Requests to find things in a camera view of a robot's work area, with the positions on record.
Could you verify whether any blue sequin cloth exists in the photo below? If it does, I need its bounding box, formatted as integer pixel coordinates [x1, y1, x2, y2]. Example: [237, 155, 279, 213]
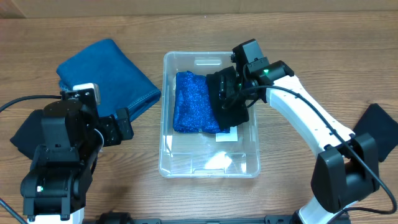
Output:
[173, 71, 229, 134]

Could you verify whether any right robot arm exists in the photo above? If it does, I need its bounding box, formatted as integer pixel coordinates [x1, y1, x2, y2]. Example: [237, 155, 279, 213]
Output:
[206, 57, 381, 223]

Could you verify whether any white label in container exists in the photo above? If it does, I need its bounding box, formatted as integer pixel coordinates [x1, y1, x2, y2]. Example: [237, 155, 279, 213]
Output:
[215, 126, 238, 142]

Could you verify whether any blue terry towel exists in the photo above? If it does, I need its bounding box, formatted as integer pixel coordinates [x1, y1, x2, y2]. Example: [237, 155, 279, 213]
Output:
[56, 39, 161, 121]

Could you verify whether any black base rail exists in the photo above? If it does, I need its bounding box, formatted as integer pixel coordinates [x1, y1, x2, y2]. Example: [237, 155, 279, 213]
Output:
[82, 212, 301, 224]

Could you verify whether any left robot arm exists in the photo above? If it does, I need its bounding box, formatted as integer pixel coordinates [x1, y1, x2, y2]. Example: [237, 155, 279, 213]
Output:
[21, 99, 133, 223]

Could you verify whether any black cloth long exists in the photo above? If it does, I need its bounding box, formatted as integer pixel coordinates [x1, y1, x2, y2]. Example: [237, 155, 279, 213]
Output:
[206, 72, 249, 131]

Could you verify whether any clear plastic container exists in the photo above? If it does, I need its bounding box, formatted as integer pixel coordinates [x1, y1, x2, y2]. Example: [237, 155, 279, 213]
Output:
[159, 51, 261, 178]

